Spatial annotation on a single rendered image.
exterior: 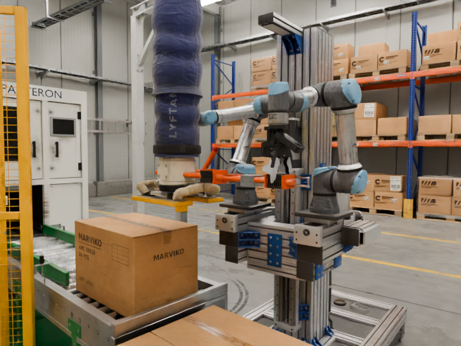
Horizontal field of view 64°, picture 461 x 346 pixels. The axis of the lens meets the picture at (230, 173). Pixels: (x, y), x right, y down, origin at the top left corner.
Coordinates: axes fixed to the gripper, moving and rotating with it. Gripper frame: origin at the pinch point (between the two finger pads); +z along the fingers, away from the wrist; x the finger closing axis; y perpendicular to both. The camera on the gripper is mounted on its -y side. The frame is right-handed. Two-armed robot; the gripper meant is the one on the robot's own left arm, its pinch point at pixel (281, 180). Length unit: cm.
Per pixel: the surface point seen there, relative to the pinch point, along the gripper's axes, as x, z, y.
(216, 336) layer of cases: 2, 69, 32
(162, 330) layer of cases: 15, 69, 53
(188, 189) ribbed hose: 10.4, 5.9, 41.0
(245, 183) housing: 3.7, 2.0, 14.3
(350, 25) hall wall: -811, -345, 382
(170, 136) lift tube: 10, -17, 54
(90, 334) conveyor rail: 35, 75, 82
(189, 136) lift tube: 3, -17, 50
